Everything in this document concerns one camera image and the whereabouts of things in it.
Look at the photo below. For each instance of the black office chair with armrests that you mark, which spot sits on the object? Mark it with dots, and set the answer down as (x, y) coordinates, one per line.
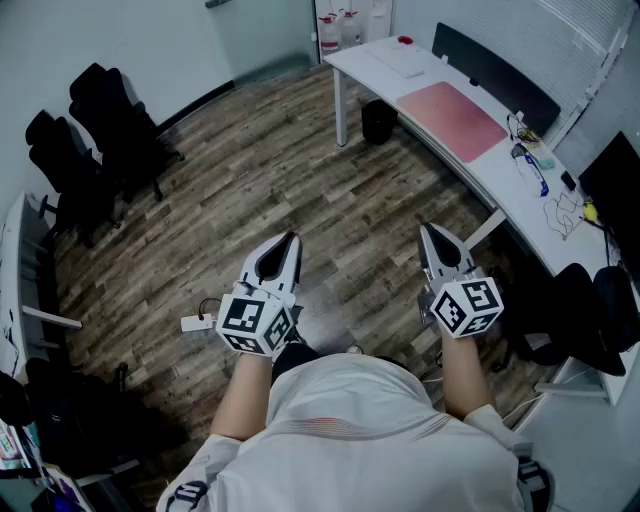
(580, 310)

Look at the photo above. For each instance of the person's black trousers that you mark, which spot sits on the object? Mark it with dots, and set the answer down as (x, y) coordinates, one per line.
(295, 357)

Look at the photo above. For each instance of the person's white shirt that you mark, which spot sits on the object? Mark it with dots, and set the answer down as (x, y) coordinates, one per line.
(360, 450)

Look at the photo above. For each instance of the person's right white shoe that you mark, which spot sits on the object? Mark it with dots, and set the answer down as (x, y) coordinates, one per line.
(354, 349)

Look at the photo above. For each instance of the blue and white packet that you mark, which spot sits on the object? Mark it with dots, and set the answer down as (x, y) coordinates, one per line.
(534, 172)

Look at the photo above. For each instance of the colourful printed papers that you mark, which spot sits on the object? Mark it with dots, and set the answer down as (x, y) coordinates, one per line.
(12, 445)

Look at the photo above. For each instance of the white side desk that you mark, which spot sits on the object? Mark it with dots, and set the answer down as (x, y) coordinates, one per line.
(11, 280)

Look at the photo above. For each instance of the white desk leg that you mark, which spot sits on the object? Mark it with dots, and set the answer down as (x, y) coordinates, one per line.
(341, 110)

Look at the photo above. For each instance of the black desk divider panel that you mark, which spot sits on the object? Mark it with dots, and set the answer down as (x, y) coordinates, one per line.
(495, 85)

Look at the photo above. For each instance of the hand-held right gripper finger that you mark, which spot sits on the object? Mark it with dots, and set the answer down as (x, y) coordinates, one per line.
(462, 252)
(426, 255)

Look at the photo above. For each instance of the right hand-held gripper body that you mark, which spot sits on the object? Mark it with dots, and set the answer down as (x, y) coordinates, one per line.
(467, 307)

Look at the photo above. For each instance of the black trash bin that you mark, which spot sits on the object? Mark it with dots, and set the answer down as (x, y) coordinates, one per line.
(378, 122)

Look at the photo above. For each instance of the white power strip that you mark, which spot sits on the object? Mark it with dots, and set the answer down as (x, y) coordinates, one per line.
(197, 322)

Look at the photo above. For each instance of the white window blinds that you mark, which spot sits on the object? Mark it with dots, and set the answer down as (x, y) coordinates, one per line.
(575, 40)

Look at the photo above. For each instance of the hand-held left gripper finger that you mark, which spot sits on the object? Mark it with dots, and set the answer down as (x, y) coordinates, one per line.
(250, 265)
(296, 265)

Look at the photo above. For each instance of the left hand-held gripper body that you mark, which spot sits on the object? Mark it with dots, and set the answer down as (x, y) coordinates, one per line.
(247, 320)

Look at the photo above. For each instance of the small black device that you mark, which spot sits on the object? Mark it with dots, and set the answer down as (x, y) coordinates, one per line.
(568, 181)

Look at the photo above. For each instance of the person's left forearm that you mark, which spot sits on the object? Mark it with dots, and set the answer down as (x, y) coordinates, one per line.
(242, 395)

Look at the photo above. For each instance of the clear water bottle red cap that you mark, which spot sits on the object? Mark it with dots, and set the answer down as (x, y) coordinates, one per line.
(329, 35)
(351, 30)

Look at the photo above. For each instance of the person's right forearm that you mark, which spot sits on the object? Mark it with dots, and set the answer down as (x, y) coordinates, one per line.
(465, 375)

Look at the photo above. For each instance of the black monitor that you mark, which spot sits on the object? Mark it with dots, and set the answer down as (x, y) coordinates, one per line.
(615, 190)

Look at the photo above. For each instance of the small yellow object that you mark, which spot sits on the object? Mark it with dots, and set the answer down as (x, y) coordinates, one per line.
(590, 212)

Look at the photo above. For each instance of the small red object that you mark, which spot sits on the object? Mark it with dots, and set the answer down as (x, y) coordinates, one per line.
(404, 40)

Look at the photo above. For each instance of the black bag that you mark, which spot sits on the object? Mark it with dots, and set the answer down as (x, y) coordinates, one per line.
(85, 420)

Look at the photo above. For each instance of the white keyboard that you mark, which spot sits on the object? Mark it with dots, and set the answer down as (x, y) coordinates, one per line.
(395, 61)

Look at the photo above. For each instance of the pink desk mat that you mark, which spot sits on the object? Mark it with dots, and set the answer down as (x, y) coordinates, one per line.
(450, 120)

